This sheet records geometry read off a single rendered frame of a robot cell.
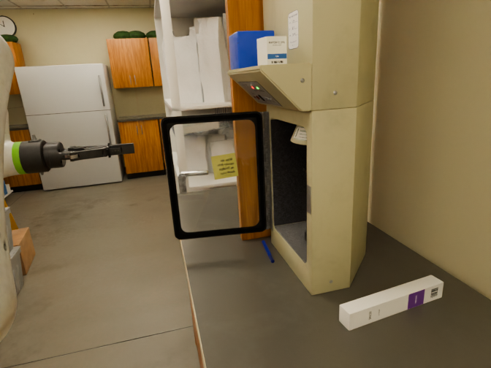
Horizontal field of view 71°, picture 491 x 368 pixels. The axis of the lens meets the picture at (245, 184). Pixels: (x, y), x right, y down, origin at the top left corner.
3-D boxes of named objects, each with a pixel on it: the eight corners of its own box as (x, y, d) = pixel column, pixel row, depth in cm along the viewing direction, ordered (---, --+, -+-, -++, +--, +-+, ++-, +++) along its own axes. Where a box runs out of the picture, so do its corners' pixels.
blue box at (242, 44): (264, 68, 100) (262, 35, 97) (275, 66, 91) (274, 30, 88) (230, 70, 98) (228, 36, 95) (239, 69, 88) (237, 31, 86)
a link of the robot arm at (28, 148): (34, 172, 103) (24, 179, 95) (25, 133, 100) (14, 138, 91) (56, 170, 105) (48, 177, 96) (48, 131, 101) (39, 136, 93)
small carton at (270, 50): (276, 66, 82) (275, 39, 80) (287, 64, 77) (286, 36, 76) (257, 66, 80) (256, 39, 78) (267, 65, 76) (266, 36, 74)
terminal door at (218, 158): (267, 231, 115) (261, 110, 104) (174, 240, 113) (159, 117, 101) (266, 230, 116) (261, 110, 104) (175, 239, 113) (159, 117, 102)
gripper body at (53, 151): (40, 144, 94) (77, 142, 96) (49, 140, 102) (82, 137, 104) (46, 171, 96) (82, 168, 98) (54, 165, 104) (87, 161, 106)
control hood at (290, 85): (265, 103, 105) (264, 69, 102) (312, 111, 75) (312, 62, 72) (229, 106, 102) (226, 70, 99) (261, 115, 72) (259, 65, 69)
